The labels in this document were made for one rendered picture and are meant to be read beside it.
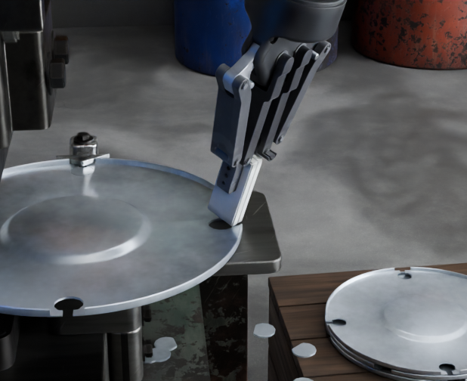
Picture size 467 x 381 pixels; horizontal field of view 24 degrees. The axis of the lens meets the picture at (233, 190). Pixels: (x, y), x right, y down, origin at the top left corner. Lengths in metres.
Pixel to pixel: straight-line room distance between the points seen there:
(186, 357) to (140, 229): 0.15
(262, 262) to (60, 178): 0.25
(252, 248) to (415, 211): 1.90
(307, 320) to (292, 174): 1.37
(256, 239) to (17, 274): 0.21
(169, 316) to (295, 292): 0.65
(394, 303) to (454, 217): 1.16
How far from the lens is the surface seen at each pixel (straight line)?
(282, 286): 1.74
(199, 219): 0.98
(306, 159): 3.09
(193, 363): 1.03
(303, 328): 1.64
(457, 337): 1.61
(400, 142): 3.24
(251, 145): 0.91
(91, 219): 0.97
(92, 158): 1.10
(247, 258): 0.92
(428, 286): 1.73
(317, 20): 0.83
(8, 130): 0.86
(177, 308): 1.11
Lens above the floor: 1.22
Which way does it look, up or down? 25 degrees down
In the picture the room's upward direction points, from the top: straight up
